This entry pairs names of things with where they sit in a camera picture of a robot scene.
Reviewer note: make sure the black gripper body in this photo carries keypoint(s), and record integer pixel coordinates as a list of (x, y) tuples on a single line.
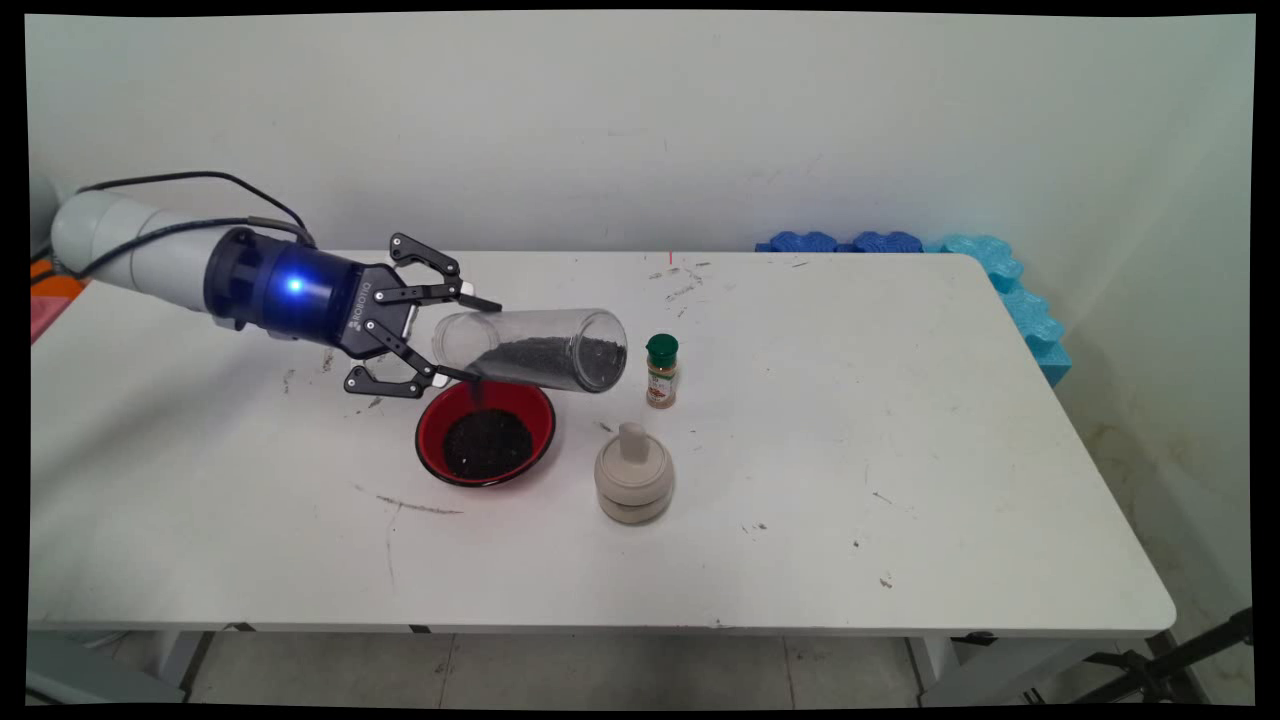
[(300, 290)]

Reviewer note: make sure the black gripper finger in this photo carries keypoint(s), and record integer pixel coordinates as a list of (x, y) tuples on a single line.
[(385, 385), (425, 250)]

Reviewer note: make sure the black seeds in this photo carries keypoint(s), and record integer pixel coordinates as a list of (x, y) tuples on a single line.
[(490, 445)]

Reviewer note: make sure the clear plastic jar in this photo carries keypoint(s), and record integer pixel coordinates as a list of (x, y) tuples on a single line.
[(540, 330)]

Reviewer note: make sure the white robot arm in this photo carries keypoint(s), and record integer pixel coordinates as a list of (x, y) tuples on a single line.
[(130, 245)]

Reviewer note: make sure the red bowl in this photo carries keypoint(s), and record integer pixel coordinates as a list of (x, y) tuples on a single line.
[(430, 440)]

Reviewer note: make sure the orange foam block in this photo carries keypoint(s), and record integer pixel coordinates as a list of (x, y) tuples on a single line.
[(50, 283)]

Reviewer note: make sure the pink foam block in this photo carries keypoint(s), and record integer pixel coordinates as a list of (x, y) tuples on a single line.
[(42, 318)]

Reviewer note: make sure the beige ceramic grinder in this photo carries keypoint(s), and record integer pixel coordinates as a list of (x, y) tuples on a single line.
[(633, 480)]

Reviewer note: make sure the green-capped spice bottle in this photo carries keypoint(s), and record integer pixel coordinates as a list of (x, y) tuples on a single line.
[(661, 375)]

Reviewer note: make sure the white table leg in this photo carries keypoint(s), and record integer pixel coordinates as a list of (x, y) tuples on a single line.
[(180, 655)]

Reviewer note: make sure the light blue foam block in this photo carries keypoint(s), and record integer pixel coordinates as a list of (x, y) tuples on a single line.
[(985, 258)]

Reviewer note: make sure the black tripod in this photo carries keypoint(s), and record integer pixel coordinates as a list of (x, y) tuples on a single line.
[(1160, 665)]

